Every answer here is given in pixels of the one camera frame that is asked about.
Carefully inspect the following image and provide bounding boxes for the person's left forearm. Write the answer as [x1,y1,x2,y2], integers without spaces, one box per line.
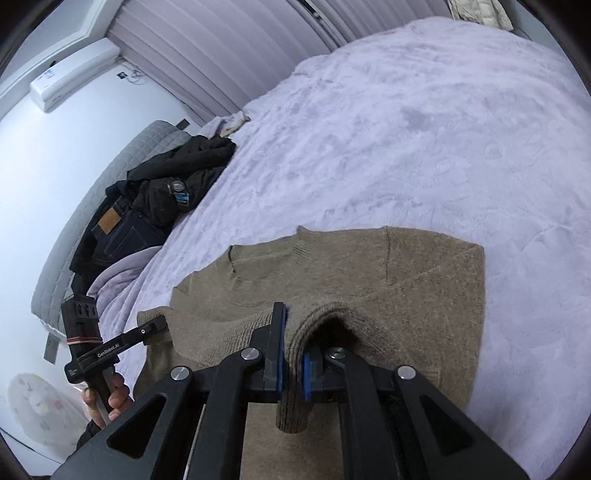
[75,418,110,452]

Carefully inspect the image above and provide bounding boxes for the black jacket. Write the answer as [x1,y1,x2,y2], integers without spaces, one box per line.
[127,135,237,227]

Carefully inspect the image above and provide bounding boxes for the white air conditioner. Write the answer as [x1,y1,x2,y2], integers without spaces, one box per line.
[30,38,119,112]

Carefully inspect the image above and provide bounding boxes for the person's left hand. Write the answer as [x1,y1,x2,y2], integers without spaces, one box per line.
[82,371,134,430]

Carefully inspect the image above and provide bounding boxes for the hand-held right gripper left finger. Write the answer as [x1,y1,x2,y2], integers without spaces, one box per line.
[53,302,290,480]

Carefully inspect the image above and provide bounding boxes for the bed with white cover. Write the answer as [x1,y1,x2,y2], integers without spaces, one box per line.
[97,16,591,480]

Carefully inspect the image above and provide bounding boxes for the beige cloth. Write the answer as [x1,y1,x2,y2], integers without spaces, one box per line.
[219,114,252,138]

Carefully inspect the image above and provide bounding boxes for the grey lavender throw blanket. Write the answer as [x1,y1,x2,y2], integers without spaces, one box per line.
[87,246,162,388]

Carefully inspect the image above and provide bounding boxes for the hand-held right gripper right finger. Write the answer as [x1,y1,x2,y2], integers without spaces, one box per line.
[302,344,531,480]

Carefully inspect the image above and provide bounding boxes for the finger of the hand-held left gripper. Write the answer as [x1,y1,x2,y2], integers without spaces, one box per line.
[134,315,168,348]

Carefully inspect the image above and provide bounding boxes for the grey quilted headboard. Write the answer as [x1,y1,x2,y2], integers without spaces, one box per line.
[31,120,192,340]

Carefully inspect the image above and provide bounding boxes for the dark blue jeans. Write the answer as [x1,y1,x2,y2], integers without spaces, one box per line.
[69,182,169,287]

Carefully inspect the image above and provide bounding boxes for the white puffer jacket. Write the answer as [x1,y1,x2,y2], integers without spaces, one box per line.
[449,0,514,31]

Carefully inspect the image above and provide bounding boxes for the olive brown knit sweater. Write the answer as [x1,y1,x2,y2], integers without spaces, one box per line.
[134,225,486,480]

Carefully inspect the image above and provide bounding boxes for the white pleated curtain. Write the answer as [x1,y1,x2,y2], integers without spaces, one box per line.
[106,0,342,126]
[307,0,455,47]

